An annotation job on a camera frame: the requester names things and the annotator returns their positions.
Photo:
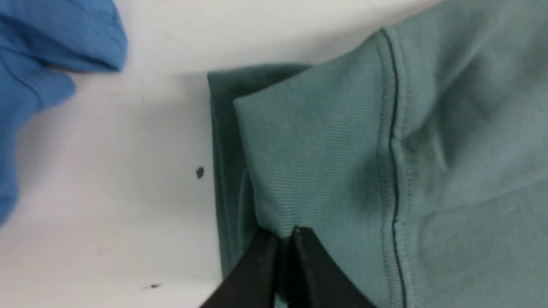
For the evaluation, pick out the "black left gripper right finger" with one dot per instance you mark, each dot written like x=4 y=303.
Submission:
x=314 y=280

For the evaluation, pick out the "blue shirt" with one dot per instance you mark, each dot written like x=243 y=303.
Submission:
x=40 y=41

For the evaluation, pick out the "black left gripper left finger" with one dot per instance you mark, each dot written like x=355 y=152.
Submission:
x=252 y=282

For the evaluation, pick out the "green long sleeve shirt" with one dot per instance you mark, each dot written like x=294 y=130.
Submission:
x=419 y=159

